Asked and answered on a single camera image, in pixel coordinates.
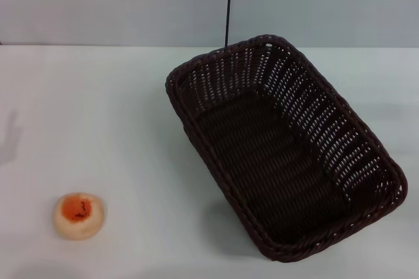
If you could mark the round bun with orange centre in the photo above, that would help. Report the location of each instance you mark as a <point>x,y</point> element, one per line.
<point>80,223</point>

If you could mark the dark brown woven basket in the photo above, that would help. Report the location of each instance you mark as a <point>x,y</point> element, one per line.
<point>275,174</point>

